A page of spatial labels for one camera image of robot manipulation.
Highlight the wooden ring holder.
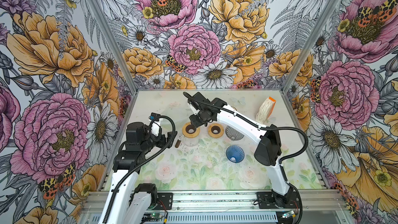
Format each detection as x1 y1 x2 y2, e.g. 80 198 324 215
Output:
208 123 224 139
182 122 200 139

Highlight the clear glass carafe brown handle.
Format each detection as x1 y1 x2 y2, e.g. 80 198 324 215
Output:
175 135 199 148

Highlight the blue ribbed dripper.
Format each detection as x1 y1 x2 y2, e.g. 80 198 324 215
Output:
226 145 245 163

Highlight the coffee filter pack orange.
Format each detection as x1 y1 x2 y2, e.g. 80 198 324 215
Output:
256 97 276 124

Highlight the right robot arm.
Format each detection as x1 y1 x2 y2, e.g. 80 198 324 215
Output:
184 93 295 208

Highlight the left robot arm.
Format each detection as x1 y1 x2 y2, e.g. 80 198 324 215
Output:
98 116 177 224

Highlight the grey ribbed dripper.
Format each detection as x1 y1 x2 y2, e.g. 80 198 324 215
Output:
225 126 245 141

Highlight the green circuit board left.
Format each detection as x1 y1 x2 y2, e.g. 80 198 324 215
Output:
142 213 165 222

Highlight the green circuit board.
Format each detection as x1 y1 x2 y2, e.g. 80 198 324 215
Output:
281 210 296 218
142 213 165 222

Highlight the green circuit board right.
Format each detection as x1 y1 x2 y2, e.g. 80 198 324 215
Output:
281 210 296 218

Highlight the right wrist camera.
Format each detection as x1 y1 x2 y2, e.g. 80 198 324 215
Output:
189 100 200 115

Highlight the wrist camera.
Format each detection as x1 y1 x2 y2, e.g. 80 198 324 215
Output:
189 100 200 115
149 113 161 136

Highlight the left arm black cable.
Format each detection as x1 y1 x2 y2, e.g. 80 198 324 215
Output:
102 114 177 224

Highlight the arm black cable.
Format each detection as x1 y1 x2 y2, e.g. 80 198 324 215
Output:
102 114 177 224
182 91 309 166

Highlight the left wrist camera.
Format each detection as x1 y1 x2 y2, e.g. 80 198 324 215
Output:
149 113 161 136

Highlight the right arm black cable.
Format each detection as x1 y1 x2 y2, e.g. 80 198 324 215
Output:
182 91 309 166

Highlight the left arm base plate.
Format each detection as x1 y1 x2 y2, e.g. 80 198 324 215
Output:
148 192 174 211

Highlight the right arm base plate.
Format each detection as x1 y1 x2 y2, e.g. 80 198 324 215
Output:
256 191 302 209

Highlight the aluminium front rail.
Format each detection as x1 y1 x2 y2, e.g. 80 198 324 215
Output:
80 189 346 214

